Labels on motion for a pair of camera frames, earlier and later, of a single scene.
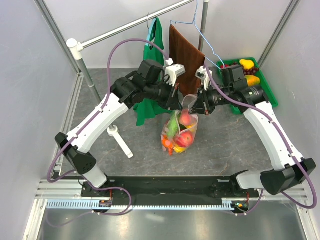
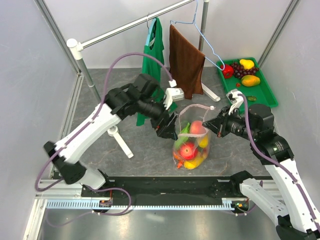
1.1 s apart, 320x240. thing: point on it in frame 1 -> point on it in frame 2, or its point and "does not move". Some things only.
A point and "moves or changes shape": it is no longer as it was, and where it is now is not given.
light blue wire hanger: x=193 y=22 does not move
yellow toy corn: x=190 y=126 -> x=204 y=142
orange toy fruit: x=167 y=142 -> x=176 y=156
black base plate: x=167 y=188 does not move
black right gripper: x=202 y=105 -> x=218 y=125
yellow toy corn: x=178 y=149 -> x=192 y=164
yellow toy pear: x=247 y=64 does not move
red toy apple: x=184 y=139 -> x=188 y=151
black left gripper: x=173 y=101 -> x=164 y=126
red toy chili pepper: x=170 y=151 -> x=179 y=164
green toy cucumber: x=173 y=128 moves or changes shape
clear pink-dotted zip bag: x=180 y=132 moves or changes shape
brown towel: x=181 y=52 does not move
